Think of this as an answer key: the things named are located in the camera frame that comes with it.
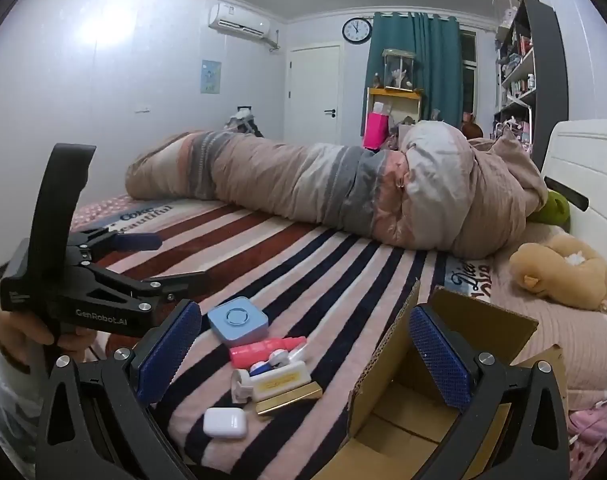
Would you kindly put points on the white air conditioner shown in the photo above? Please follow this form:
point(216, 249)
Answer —
point(238, 20)

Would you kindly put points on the small blue white tube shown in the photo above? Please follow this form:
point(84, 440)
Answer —
point(271, 362)

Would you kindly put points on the white box with yellow label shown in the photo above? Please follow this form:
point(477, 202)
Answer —
point(281, 384)

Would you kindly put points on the rolled pink grey duvet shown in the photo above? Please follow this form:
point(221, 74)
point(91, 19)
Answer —
point(308, 180)

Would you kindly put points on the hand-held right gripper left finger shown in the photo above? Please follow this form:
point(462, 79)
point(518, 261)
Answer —
point(167, 352)

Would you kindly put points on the gold box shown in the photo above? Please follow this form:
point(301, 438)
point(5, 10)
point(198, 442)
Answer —
point(288, 401)

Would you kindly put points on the pink gift bag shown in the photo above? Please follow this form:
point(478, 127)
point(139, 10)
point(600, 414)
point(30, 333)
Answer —
point(376, 130)

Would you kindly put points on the cardboard box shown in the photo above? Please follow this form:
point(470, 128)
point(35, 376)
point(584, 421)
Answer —
point(383, 350)

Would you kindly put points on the person's left forearm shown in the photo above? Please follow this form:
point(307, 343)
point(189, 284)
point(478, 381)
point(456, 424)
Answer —
point(8, 410)

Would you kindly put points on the striped blanket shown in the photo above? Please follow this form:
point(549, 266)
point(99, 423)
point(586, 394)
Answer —
point(308, 270)

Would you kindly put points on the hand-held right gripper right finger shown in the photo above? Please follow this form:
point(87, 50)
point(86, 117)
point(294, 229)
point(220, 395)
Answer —
point(439, 360)

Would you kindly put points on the glass display case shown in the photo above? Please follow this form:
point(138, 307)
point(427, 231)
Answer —
point(399, 71)

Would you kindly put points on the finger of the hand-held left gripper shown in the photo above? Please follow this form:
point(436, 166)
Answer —
point(178, 282)
point(133, 241)

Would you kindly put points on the tan plush toy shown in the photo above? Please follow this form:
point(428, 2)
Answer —
point(558, 270)

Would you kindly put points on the pink tube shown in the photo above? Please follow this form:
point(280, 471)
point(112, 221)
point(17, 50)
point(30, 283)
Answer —
point(256, 354)

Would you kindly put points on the light blue square case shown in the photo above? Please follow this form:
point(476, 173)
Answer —
point(238, 321)

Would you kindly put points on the white door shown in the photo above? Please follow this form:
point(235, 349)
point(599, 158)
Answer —
point(313, 95)

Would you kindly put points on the small white dispenser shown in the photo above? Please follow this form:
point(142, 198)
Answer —
point(241, 385)

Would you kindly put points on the round wall clock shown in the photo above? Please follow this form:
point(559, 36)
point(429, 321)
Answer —
point(357, 30)

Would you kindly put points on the green plush toy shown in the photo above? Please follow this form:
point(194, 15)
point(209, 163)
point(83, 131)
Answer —
point(553, 210)

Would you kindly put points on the light blue wall poster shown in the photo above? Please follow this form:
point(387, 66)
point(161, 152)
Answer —
point(210, 76)

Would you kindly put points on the pink quilted bed pad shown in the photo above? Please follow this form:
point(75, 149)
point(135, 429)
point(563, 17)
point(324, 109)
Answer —
point(563, 345)

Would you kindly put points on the white headboard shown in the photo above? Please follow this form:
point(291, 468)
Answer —
point(583, 155)

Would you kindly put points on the person's left hand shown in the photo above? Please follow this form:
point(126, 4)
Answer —
point(23, 331)

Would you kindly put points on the black bookshelf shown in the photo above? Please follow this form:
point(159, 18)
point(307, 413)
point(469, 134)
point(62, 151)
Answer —
point(548, 60)

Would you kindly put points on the teal curtain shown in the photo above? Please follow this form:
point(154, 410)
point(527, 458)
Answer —
point(433, 70)

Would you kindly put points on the yellow white shelf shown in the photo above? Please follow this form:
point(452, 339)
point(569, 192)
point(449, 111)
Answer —
point(403, 96)

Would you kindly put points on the pink cloth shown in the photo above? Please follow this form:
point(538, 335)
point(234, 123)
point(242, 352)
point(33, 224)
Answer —
point(596, 427)

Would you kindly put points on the window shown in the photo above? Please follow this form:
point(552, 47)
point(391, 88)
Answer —
point(468, 75)

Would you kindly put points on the white earbuds case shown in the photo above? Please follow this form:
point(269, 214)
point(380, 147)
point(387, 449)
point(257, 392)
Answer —
point(226, 422)

